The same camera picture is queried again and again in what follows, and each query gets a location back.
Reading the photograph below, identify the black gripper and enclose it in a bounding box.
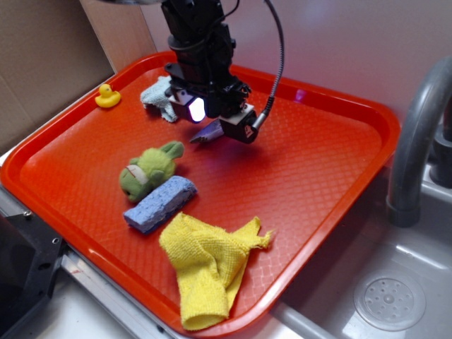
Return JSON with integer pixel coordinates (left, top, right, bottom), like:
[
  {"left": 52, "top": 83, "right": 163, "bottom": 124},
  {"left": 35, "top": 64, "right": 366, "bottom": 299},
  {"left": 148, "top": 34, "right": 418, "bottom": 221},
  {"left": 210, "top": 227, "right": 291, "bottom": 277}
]
[{"left": 165, "top": 23, "right": 251, "bottom": 123}]

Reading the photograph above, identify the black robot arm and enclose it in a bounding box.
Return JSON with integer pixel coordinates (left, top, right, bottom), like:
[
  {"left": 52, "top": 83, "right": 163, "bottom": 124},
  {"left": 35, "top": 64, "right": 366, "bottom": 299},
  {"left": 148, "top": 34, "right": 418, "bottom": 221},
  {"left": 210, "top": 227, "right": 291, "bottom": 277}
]
[{"left": 161, "top": 1, "right": 251, "bottom": 118}]

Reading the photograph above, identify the teal knitted cloth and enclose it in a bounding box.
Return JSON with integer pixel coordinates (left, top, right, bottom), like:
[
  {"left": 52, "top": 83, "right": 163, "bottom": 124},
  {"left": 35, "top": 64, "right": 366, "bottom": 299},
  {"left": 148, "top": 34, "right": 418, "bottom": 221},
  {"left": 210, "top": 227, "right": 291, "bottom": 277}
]
[{"left": 140, "top": 76, "right": 178, "bottom": 123}]

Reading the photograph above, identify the green plush turtle toy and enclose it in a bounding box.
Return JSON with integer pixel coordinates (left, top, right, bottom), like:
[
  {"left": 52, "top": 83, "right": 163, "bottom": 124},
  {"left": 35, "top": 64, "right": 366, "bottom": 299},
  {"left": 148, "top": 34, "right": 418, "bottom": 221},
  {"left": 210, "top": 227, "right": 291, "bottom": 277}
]
[{"left": 119, "top": 141, "right": 184, "bottom": 203}]

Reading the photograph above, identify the yellow rubber duck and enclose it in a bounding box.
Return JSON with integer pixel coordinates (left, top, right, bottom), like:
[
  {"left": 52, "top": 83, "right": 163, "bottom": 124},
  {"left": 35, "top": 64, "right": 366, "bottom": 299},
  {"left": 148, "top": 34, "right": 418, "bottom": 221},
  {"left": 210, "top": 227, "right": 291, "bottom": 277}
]
[{"left": 95, "top": 83, "right": 121, "bottom": 108}]

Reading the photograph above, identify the blue sponge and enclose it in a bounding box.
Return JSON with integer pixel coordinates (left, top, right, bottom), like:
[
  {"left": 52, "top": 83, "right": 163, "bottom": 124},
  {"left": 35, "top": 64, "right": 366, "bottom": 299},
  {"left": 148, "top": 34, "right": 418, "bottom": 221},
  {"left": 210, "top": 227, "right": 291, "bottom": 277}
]
[{"left": 123, "top": 176, "right": 198, "bottom": 234}]

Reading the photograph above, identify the red plastic tray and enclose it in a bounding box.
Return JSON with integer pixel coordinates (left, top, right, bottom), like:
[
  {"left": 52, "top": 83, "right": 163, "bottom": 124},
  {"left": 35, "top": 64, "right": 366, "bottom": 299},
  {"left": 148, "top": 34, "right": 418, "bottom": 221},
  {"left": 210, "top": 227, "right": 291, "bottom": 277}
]
[{"left": 1, "top": 52, "right": 400, "bottom": 338}]

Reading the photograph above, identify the brown cardboard box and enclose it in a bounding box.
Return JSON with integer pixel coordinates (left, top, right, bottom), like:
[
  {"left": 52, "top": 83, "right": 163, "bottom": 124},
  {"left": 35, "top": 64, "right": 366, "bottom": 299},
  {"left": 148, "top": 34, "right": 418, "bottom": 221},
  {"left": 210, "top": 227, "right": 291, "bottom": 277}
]
[{"left": 1, "top": 1, "right": 155, "bottom": 153}]

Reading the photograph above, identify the yellow knitted cloth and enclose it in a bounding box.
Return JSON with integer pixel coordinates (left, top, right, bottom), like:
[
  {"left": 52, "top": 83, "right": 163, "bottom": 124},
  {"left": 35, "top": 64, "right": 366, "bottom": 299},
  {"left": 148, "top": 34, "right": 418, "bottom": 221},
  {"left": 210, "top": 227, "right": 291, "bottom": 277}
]
[{"left": 159, "top": 213, "right": 273, "bottom": 331}]

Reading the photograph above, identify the grey sink faucet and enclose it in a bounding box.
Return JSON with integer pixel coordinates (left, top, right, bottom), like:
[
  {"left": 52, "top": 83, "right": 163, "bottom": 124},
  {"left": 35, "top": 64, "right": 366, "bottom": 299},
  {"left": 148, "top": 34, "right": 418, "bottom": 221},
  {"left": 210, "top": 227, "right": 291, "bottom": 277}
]
[{"left": 386, "top": 56, "right": 451, "bottom": 227}]

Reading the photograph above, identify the grey sink basin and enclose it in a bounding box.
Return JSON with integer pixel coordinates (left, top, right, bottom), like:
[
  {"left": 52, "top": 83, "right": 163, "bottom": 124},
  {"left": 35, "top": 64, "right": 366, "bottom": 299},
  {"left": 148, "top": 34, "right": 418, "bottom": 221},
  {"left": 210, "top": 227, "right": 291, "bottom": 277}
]
[{"left": 278, "top": 165, "right": 452, "bottom": 339}]

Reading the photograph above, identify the round sink drain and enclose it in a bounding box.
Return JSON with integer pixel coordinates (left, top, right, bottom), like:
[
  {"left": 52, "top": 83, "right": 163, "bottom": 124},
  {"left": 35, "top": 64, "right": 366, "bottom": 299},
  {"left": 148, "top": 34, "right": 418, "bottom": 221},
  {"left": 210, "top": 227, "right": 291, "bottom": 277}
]
[{"left": 353, "top": 270, "right": 427, "bottom": 332}]

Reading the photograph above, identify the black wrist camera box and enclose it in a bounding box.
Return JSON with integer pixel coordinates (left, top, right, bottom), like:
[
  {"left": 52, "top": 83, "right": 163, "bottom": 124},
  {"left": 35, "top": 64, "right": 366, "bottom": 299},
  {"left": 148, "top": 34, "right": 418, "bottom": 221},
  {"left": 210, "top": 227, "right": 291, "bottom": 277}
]
[{"left": 218, "top": 104, "right": 258, "bottom": 144}]

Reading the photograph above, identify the braided grey camera cable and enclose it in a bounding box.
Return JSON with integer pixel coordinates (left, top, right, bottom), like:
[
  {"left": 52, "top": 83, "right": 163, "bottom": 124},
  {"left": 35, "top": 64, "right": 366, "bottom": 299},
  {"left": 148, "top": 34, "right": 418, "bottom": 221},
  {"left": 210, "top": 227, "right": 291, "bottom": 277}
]
[{"left": 251, "top": 0, "right": 285, "bottom": 131}]

